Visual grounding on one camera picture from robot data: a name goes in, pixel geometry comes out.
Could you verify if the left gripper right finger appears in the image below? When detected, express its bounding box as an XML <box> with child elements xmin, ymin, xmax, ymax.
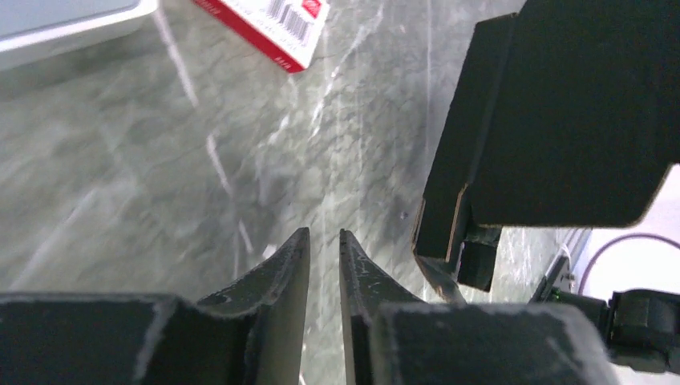
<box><xmin>339</xmin><ymin>230</ymin><xmax>618</xmax><ymax>384</ymax></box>

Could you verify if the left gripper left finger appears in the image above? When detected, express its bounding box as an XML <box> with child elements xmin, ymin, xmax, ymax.
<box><xmin>1</xmin><ymin>228</ymin><xmax>310</xmax><ymax>384</ymax></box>

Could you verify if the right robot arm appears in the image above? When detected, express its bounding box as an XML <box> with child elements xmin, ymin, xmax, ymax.
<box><xmin>531</xmin><ymin>287</ymin><xmax>679</xmax><ymax>375</ymax></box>

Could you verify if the red white small box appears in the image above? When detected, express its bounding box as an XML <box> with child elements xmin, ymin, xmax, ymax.
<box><xmin>194</xmin><ymin>0</ymin><xmax>330</xmax><ymax>74</ymax></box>

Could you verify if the white router box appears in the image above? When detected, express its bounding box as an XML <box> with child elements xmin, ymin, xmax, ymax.
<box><xmin>1</xmin><ymin>0</ymin><xmax>159</xmax><ymax>71</ymax></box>

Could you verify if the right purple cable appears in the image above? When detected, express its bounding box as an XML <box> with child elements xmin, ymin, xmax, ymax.
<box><xmin>577</xmin><ymin>233</ymin><xmax>680</xmax><ymax>296</ymax></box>

